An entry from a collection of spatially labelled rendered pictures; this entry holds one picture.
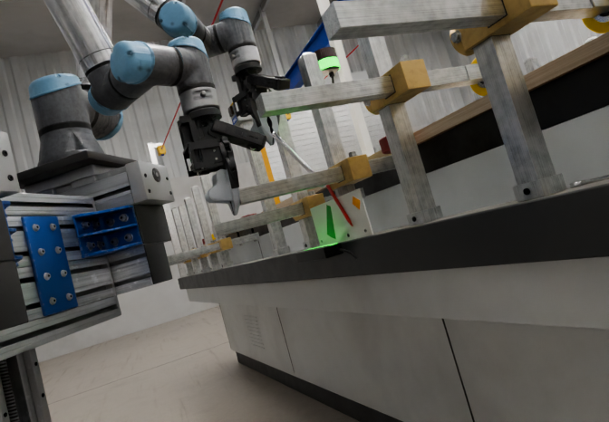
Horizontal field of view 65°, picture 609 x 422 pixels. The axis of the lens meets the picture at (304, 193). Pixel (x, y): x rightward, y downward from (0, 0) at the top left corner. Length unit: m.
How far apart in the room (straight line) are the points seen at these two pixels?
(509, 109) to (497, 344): 0.63
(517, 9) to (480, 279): 0.41
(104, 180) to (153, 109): 8.10
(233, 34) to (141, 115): 7.94
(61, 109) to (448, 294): 0.93
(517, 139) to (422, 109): 10.42
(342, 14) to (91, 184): 0.78
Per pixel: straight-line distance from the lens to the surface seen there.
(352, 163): 1.02
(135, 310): 8.69
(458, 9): 0.63
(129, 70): 0.92
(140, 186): 1.10
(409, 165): 0.87
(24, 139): 9.23
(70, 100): 1.26
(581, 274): 0.71
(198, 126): 0.97
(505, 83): 0.70
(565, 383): 1.10
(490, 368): 1.23
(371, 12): 0.55
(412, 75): 0.84
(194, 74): 0.98
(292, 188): 0.99
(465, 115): 1.04
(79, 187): 1.18
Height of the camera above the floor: 0.73
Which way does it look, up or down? 5 degrees up
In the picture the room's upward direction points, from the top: 16 degrees counter-clockwise
